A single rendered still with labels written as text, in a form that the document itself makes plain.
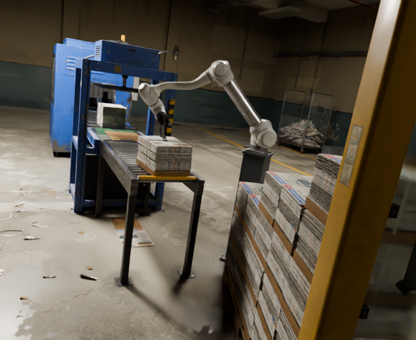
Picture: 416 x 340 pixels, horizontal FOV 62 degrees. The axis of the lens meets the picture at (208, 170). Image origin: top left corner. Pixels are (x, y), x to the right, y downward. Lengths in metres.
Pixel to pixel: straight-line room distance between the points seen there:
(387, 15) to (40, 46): 10.51
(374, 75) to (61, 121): 5.44
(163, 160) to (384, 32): 1.87
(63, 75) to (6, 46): 5.27
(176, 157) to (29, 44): 8.88
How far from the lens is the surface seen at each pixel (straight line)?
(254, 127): 2.64
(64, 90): 5.88
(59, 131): 5.96
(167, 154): 2.43
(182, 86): 2.75
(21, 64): 11.00
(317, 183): 1.38
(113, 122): 4.40
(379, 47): 0.79
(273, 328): 1.73
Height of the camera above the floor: 1.48
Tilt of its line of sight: 14 degrees down
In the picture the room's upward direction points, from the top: 9 degrees clockwise
